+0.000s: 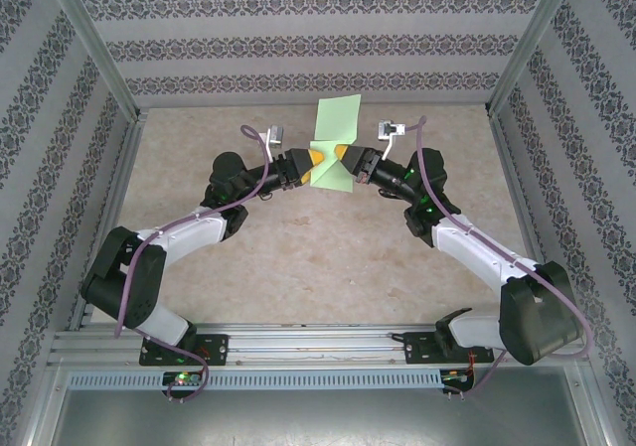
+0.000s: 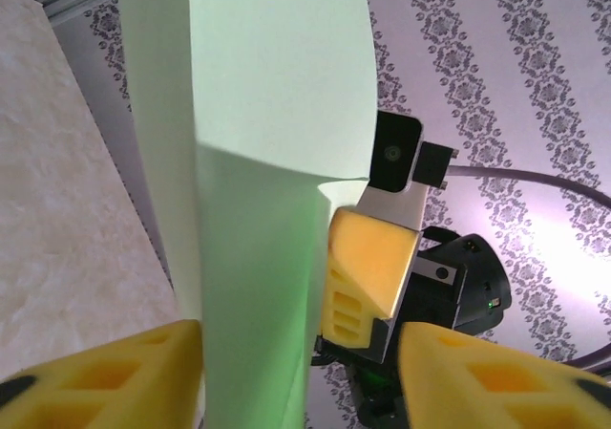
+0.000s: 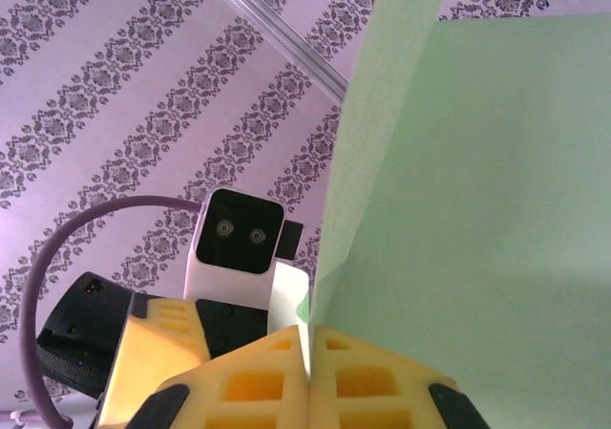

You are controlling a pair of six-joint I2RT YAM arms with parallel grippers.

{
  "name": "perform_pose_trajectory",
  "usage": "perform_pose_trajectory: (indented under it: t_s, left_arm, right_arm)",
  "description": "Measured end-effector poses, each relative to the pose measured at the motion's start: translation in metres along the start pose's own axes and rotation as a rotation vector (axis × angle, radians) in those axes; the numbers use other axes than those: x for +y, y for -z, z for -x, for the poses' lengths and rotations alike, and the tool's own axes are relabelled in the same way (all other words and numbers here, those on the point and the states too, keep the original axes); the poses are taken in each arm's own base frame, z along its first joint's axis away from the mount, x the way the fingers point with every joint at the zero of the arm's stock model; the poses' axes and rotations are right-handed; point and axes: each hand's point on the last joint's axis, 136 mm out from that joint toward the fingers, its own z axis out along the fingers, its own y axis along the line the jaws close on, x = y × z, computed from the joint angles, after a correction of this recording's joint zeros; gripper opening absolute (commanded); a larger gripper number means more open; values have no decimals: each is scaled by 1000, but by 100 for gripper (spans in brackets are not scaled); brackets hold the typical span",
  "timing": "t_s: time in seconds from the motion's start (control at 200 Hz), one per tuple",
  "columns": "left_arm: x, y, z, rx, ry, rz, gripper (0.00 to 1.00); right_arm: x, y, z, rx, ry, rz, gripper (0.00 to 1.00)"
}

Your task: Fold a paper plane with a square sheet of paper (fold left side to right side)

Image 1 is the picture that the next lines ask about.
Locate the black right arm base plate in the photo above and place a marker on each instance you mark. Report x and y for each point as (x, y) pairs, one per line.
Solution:
(420, 351)

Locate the grey sheet metal panel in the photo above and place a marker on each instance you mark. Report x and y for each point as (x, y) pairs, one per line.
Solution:
(318, 416)

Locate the aluminium frame bar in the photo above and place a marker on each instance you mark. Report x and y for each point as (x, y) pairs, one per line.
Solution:
(40, 406)
(601, 406)

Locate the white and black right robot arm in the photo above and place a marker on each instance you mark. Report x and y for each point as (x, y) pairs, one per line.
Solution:
(477, 254)

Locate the aluminium table side rail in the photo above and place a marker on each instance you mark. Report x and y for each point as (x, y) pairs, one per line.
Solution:
(525, 217)
(111, 207)

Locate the green paper sheet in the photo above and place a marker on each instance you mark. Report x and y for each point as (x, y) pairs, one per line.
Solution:
(338, 118)

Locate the aluminium frame post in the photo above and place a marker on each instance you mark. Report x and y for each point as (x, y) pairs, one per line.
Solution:
(94, 44)
(536, 34)

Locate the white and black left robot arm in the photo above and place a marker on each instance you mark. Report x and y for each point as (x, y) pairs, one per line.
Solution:
(194, 235)

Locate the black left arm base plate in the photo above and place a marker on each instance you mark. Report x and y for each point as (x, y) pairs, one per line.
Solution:
(213, 349)

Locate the aluminium mounting beam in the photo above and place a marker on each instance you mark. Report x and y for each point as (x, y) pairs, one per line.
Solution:
(318, 341)

